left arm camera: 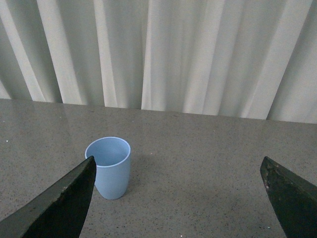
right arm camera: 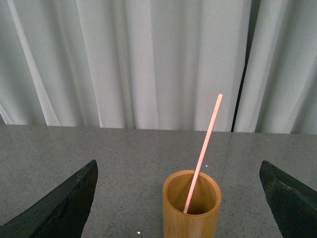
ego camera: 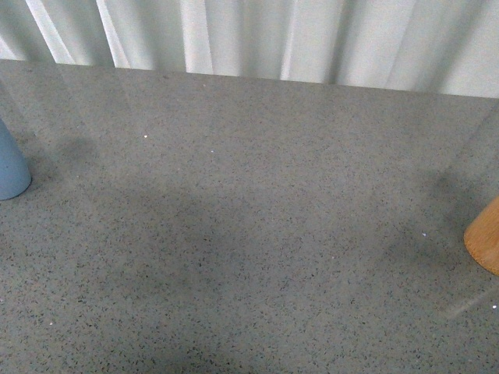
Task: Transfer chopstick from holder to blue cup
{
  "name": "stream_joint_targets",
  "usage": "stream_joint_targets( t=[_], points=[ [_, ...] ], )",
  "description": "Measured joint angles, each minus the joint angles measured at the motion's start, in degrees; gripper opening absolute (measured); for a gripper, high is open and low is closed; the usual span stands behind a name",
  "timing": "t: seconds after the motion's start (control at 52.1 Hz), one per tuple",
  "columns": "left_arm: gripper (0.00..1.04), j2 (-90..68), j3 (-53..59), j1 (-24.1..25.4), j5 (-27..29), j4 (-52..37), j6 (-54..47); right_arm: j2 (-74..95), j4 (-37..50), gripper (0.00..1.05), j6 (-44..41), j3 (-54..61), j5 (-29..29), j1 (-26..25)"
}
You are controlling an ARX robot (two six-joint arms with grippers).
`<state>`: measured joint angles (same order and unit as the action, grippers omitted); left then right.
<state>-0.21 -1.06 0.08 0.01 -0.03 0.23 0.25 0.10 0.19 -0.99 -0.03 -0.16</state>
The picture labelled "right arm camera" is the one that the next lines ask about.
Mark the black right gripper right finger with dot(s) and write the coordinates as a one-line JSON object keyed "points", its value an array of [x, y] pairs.
{"points": [[292, 203]]}

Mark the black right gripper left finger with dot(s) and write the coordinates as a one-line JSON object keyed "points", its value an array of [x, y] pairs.
{"points": [[62, 213]]}

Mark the pink chopstick in holder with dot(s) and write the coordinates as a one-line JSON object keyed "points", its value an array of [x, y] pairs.
{"points": [[203, 152]]}

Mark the white curtain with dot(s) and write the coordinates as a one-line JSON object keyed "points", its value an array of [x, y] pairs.
{"points": [[160, 64]]}

